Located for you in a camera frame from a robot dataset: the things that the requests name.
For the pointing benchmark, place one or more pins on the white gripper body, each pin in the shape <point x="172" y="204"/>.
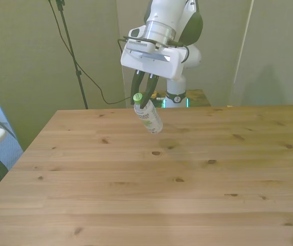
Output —
<point x="162" y="65"/>

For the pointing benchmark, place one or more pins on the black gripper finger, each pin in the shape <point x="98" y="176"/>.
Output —
<point x="135" y="84"/>
<point x="150" y="89"/>

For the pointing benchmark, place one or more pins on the clear water bottle green cap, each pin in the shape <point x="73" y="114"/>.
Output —
<point x="149" y="116"/>

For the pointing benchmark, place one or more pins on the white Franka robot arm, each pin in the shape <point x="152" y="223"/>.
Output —
<point x="167" y="18"/>

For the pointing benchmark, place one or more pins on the black tripod stand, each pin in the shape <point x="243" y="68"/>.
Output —
<point x="71" y="51"/>

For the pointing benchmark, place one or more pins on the yellow black clamp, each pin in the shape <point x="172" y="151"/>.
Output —
<point x="158" y="96"/>

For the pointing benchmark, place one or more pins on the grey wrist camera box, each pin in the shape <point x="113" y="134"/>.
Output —
<point x="140" y="45"/>

